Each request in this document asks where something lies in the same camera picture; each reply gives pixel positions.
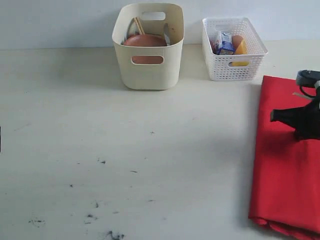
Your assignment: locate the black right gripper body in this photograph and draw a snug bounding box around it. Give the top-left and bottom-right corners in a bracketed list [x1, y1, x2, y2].
[300, 97, 320, 140]

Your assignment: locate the red tablecloth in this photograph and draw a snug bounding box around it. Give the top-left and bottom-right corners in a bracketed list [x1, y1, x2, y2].
[248, 75, 320, 240]

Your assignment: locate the yellow lemon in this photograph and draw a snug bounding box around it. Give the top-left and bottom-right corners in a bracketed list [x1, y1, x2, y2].
[230, 61, 250, 67]

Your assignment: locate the orange cheese wedge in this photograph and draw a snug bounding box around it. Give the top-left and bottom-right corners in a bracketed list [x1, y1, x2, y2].
[234, 39, 248, 55]

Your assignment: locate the brown egg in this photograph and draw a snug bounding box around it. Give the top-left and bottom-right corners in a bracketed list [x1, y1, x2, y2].
[232, 35, 243, 49]

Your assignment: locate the small milk carton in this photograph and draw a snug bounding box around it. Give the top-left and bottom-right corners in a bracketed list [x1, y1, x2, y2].
[214, 31, 235, 55]

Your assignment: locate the red sausage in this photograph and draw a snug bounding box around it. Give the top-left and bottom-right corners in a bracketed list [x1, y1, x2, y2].
[210, 41, 216, 54]

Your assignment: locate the silver table knife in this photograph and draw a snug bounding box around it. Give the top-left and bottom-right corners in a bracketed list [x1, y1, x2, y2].
[163, 23, 171, 46]

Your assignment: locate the brown round plate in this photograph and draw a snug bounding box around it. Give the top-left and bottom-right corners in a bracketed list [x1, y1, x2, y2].
[123, 34, 167, 65]

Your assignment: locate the pale green bowl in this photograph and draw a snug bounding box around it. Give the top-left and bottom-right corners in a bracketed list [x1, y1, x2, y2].
[126, 19, 140, 39]

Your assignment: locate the white perforated plastic basket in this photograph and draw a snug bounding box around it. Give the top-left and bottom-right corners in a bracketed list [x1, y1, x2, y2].
[202, 17, 268, 82]

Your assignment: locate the cream plastic bin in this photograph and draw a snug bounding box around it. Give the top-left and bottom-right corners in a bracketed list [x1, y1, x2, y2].
[112, 2, 185, 90]

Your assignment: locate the black camera cable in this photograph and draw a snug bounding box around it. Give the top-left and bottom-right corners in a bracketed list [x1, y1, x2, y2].
[298, 86, 316, 100]

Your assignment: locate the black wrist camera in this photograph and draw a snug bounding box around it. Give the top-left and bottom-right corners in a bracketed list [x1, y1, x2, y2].
[295, 70, 320, 89]

